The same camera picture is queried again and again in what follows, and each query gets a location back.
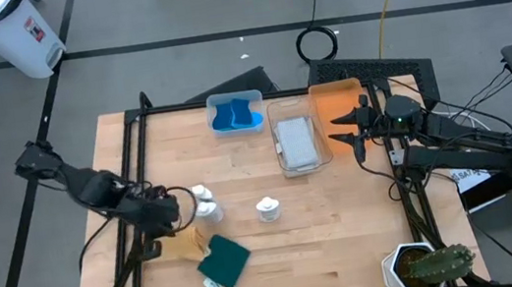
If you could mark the yellow waffle towel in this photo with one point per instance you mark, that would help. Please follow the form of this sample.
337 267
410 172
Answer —
190 244

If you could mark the dark green cloth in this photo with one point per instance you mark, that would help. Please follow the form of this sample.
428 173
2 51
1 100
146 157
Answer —
224 261

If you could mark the white trash can black rim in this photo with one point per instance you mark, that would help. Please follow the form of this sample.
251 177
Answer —
9 37

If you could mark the clear bottle white flip cap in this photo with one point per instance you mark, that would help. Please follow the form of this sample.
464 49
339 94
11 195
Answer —
208 211

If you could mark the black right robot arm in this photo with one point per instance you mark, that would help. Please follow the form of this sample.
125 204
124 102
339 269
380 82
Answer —
461 156

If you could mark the wide white jar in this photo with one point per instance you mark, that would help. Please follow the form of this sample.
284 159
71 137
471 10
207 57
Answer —
268 208

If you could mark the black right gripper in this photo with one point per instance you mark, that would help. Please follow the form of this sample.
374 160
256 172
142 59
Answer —
374 123

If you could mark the green cactus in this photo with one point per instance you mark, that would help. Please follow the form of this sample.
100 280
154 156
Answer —
443 264

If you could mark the orange plastic bin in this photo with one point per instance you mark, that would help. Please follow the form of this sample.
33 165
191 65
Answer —
329 99

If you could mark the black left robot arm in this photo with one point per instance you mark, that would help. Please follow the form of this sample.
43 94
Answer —
93 189

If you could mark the white printed bag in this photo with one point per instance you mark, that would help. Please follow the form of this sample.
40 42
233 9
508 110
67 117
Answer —
471 177

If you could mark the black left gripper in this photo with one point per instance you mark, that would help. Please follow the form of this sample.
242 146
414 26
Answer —
156 211

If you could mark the grey waffle towel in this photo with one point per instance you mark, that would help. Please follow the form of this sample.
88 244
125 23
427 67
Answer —
296 143

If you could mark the white hexagonal plant pot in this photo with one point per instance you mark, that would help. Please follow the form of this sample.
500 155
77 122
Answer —
389 269

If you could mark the frosted white plastic bin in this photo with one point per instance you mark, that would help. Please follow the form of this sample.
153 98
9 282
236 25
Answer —
209 101

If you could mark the black aluminium table frame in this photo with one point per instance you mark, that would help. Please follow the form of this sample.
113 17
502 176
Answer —
162 109

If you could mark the clear plastic bin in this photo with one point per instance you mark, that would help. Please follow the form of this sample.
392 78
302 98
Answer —
296 108

